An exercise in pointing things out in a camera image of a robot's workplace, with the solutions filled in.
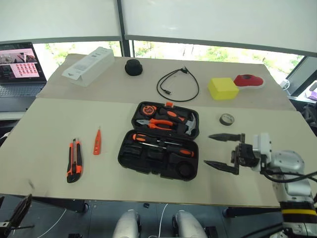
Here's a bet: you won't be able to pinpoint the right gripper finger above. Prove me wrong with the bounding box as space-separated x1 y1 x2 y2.
209 133 246 144
203 160 240 176

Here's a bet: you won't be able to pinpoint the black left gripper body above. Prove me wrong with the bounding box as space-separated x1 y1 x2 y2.
9 194 33 225

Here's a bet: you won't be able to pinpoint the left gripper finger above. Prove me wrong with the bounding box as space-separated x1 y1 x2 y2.
0 221 35 234

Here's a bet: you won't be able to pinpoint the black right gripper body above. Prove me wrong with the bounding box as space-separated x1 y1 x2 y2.
231 142 260 172

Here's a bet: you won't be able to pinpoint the grey tape roll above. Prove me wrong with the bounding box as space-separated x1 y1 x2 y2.
219 113 235 127

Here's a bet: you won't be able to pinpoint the orange black utility knife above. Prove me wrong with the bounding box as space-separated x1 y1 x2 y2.
66 138 84 184

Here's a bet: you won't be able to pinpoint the black plastic tool case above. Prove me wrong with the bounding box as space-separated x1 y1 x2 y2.
117 101 200 182

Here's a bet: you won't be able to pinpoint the orange voltage tester pen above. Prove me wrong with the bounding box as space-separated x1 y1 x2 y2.
93 125 103 156

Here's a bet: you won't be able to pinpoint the orange black screwdriver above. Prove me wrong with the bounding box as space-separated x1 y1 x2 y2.
132 133 169 150
155 140 196 158

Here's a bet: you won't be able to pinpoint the yellow box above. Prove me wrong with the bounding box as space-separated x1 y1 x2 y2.
207 77 240 101

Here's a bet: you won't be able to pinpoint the red and white shoe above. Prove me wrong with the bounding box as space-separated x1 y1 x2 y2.
233 74 266 91

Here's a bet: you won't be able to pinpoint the silver rounded robot leg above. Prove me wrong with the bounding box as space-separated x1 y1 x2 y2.
172 210 208 238
112 209 141 238

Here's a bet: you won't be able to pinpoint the black chair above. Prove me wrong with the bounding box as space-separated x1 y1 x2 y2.
300 103 317 130

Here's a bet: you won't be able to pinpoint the orange black tape measure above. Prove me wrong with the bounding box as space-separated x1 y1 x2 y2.
141 104 157 116

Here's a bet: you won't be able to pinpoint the dark monitor panel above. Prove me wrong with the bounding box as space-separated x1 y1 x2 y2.
287 56 317 96

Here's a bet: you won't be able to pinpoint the black round cap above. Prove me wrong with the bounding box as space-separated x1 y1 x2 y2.
124 59 144 77

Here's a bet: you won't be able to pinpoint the white roller blind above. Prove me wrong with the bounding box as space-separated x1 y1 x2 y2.
121 0 317 54
0 0 123 43

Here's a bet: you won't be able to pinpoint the open laptop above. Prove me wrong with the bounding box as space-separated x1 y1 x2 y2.
0 42 48 113

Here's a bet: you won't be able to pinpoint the white cardboard box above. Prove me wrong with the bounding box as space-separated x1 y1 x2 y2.
61 46 115 88

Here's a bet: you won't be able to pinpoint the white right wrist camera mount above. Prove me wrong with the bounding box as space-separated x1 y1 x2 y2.
252 132 272 173

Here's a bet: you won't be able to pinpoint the black table frame beam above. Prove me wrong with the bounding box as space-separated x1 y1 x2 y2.
222 206 283 219
31 197 89 213

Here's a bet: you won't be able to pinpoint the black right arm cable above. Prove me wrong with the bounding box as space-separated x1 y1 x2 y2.
262 167 317 184

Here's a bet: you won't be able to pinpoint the claw hammer orange black handle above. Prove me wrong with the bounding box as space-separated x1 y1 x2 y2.
158 107 198 136

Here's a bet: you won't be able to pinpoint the black usb cable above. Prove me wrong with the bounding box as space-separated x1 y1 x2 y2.
156 66 200 103

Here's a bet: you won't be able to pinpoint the orange handled pliers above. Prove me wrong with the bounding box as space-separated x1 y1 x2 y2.
136 118 174 131

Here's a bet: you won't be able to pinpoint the thin white cable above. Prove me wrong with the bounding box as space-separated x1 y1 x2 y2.
158 203 169 238

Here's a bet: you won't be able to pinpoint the dark window frame post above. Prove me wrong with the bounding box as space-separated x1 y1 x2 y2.
116 0 136 58

